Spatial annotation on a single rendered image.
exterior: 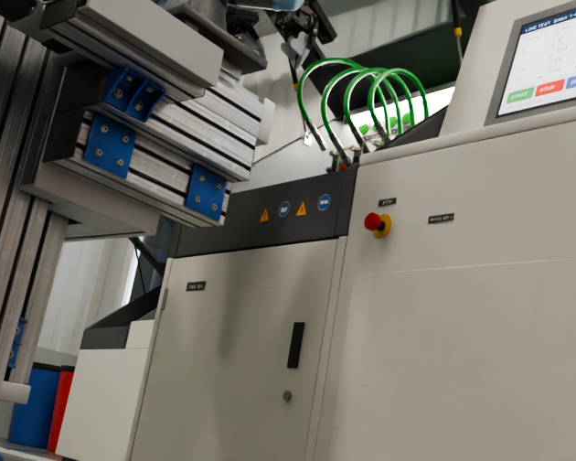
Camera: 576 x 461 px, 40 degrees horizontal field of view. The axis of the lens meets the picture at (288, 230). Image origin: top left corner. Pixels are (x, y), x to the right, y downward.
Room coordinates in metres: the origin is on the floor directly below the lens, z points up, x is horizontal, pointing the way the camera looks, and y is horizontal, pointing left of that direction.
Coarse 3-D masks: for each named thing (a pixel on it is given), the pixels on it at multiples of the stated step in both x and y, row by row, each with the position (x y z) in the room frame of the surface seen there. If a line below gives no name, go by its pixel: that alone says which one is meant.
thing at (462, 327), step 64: (512, 0) 1.78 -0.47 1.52; (448, 128) 1.78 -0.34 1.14; (384, 192) 1.57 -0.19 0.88; (448, 192) 1.44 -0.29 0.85; (512, 192) 1.33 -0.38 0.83; (384, 256) 1.55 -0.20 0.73; (448, 256) 1.43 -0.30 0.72; (512, 256) 1.32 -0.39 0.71; (384, 320) 1.53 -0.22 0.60; (448, 320) 1.41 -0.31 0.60; (512, 320) 1.31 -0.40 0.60; (384, 384) 1.51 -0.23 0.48; (448, 384) 1.40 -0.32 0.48; (512, 384) 1.30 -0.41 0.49; (320, 448) 1.63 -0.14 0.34; (384, 448) 1.50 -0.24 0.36; (448, 448) 1.39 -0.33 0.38; (512, 448) 1.29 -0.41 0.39
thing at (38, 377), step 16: (32, 368) 7.77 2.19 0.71; (48, 368) 7.74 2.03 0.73; (32, 384) 7.77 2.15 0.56; (48, 384) 7.77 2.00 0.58; (32, 400) 7.77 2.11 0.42; (48, 400) 7.79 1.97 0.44; (16, 416) 7.84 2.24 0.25; (32, 416) 7.78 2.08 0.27; (48, 416) 7.82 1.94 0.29; (16, 432) 7.82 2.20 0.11; (32, 432) 7.79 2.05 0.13; (48, 432) 7.85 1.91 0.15
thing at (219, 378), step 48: (336, 240) 1.66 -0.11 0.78; (192, 288) 2.06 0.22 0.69; (240, 288) 1.90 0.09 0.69; (288, 288) 1.76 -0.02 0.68; (192, 336) 2.03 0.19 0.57; (240, 336) 1.87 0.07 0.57; (288, 336) 1.74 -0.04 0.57; (192, 384) 1.99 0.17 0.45; (240, 384) 1.85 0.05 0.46; (288, 384) 1.72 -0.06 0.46; (144, 432) 2.12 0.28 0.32; (192, 432) 1.97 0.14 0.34; (240, 432) 1.83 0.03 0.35; (288, 432) 1.71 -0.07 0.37
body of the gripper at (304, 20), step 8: (304, 0) 1.77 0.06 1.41; (312, 0) 1.80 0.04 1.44; (304, 8) 1.75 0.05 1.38; (288, 16) 1.74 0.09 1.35; (296, 16) 1.73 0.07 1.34; (304, 16) 1.76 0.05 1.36; (312, 16) 1.77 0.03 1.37; (288, 24) 1.76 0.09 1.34; (296, 24) 1.75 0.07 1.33; (304, 24) 1.76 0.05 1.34; (312, 24) 1.77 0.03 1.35; (288, 32) 1.79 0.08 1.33; (296, 32) 1.80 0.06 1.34; (304, 32) 1.78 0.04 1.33
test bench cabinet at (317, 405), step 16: (336, 256) 1.66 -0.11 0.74; (336, 272) 1.65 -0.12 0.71; (336, 288) 1.64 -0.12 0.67; (160, 304) 2.17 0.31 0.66; (336, 304) 1.64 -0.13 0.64; (144, 368) 2.17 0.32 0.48; (320, 368) 1.65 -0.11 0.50; (144, 384) 2.16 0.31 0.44; (320, 384) 1.65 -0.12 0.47; (320, 400) 1.64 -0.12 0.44; (320, 416) 1.64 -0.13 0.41; (128, 448) 2.17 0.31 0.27
